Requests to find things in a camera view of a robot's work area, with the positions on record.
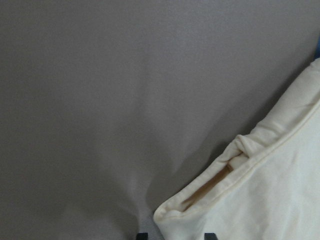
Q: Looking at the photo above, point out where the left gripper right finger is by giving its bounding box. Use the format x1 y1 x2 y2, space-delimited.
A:
204 232 216 240

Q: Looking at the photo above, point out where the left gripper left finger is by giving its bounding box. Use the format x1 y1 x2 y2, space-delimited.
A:
136 232 148 240

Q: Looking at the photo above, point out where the cream long-sleeve graphic shirt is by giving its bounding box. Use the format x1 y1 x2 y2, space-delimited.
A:
153 60 320 240

